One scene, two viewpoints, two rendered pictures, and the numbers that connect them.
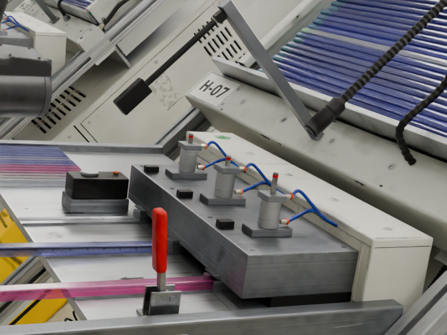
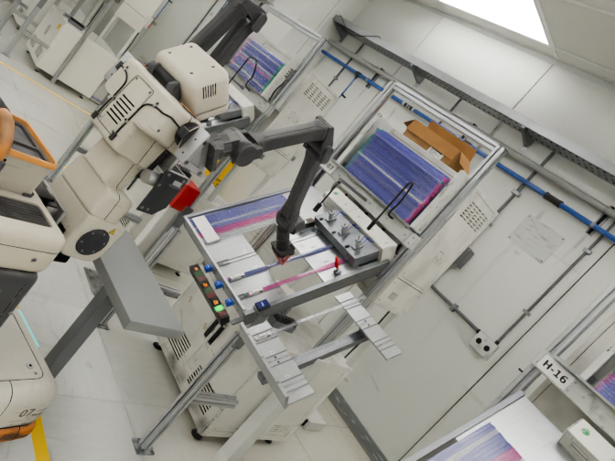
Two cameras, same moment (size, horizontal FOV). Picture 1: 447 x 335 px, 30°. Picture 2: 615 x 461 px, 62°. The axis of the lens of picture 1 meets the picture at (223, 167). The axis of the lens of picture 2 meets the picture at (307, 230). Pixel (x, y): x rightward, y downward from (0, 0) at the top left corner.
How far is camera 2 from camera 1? 149 cm
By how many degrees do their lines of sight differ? 26
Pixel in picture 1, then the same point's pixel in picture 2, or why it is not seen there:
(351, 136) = (375, 203)
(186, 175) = (331, 220)
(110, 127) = not seen: hidden behind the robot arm
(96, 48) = (267, 111)
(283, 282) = (362, 261)
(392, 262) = (387, 251)
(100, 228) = (311, 240)
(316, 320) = (370, 269)
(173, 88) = (296, 115)
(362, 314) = (381, 265)
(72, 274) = (312, 262)
